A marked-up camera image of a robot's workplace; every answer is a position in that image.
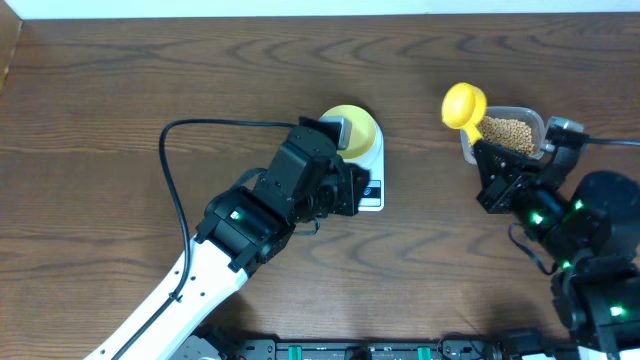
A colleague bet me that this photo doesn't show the yellow measuring scoop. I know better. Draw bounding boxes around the yellow measuring scoop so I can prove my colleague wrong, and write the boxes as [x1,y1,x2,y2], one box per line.
[441,82,487,145]

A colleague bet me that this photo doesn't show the yellow plastic bowl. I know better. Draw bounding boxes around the yellow plastic bowl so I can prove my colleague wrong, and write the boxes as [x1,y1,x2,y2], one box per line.
[322,105,377,159]

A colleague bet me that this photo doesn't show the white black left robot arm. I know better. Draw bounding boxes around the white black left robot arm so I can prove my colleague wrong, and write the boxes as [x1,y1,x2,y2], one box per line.
[89,116,370,359]

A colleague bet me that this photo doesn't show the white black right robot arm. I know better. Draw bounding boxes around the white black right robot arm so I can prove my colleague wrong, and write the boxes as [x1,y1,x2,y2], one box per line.
[473,135,639,359]

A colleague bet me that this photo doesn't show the white digital kitchen scale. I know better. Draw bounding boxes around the white digital kitchen scale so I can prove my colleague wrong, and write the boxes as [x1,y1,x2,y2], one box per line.
[348,121,385,212]

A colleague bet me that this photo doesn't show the dried yellow beans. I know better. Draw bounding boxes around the dried yellow beans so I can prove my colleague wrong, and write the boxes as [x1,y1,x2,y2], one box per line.
[479,116,535,155]

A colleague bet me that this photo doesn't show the clear plastic bean container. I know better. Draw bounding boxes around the clear plastic bean container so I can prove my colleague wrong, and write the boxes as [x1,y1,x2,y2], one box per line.
[485,106,545,160]

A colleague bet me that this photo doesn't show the black right camera cable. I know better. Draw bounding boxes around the black right camera cable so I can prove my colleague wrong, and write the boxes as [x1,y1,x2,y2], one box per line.
[582,135,640,148]

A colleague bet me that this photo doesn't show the black camera cable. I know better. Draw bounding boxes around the black camera cable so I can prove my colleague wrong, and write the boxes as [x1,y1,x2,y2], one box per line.
[582,135,640,148]
[109,118,301,360]

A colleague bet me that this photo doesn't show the black rail with green clamps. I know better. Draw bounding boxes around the black rail with green clamps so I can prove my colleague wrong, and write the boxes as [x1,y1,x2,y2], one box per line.
[179,324,581,360]

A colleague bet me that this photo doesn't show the black left camera cable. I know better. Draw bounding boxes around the black left camera cable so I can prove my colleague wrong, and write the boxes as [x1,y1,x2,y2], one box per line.
[109,118,301,360]

